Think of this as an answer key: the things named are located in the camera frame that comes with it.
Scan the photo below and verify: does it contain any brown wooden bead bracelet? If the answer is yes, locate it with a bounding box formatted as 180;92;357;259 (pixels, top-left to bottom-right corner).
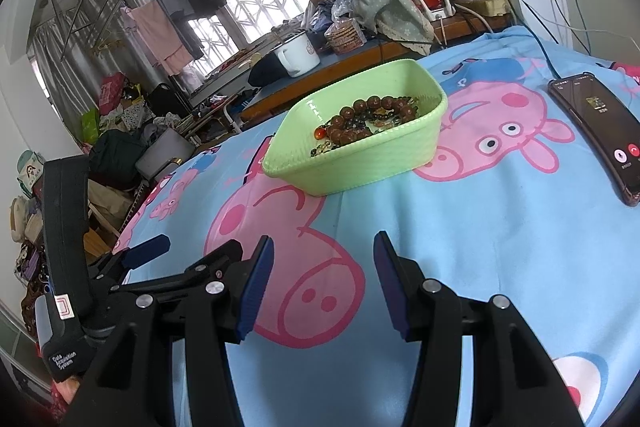
326;94;419;148

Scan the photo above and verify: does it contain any left hand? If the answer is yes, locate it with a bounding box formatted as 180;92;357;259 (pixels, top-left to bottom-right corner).
54;376;81;404

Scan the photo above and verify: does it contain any dark green bag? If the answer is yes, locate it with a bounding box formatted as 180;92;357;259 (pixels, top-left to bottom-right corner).
89;130;146;191

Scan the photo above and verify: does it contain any grey storage box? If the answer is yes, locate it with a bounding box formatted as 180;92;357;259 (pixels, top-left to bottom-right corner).
136;128;195;181

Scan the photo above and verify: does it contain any Peppa Pig blue bedsheet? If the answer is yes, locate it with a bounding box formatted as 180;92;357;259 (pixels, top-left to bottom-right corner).
118;27;639;426

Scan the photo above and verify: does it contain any wooden desk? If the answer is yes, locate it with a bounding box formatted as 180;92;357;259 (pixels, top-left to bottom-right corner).
240;14;487;127

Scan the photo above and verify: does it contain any light green plastic tray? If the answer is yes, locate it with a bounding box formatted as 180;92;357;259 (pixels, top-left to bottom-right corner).
262;60;448;196

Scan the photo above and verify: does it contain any black cap on desk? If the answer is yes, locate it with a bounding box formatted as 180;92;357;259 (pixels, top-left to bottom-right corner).
247;52;288;88

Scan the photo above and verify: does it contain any white enamel mug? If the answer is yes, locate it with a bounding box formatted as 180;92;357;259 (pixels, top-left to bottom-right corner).
273;31;321;78

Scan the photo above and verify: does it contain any pink hanging garment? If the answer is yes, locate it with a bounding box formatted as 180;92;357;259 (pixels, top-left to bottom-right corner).
120;0;193;76

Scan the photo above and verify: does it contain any woven basket in bag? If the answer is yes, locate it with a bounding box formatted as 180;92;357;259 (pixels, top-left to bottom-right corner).
324;18;367;54

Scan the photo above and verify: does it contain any black smartphone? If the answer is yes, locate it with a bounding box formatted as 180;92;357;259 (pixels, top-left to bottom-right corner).
547;72;639;206

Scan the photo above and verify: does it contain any black charging cable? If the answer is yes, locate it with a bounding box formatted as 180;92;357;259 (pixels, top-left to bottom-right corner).
464;0;564;80

